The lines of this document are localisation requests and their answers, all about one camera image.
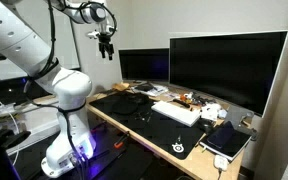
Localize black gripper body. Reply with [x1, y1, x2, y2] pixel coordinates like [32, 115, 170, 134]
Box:
[98, 34, 112, 51]

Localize black cable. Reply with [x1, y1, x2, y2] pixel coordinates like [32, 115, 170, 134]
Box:
[125, 103, 155, 126]

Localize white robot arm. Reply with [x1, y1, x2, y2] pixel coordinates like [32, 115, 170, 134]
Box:
[0, 0, 96, 178]

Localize black desk mat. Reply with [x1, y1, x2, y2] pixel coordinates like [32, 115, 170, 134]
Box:
[90, 92, 204, 160]

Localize yellow cloth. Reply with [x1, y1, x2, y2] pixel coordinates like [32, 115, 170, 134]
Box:
[112, 83, 130, 91]

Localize small black monitor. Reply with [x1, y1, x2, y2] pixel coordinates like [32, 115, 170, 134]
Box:
[119, 48, 169, 81]

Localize black headphones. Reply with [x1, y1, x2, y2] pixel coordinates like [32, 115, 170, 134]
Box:
[120, 93, 149, 105]

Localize stack of papers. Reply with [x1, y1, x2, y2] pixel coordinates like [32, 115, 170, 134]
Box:
[132, 84, 168, 97]

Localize white keyboard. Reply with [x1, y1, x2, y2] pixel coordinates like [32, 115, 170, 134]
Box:
[151, 101, 201, 127]

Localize white crumpled paper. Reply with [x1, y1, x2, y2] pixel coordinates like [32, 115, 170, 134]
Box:
[201, 103, 221, 121]

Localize black computer mouse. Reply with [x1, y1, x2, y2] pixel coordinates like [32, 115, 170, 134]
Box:
[197, 119, 213, 133]

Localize large curved monitor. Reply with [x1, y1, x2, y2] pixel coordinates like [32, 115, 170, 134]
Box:
[169, 30, 288, 115]

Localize black tablet notebook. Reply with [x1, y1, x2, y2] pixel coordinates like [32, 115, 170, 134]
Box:
[200, 121, 251, 162]

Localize white charger block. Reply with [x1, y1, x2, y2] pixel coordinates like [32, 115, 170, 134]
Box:
[214, 155, 228, 171]

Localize orange handled clamp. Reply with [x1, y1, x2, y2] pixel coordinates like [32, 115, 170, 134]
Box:
[114, 132, 130, 149]

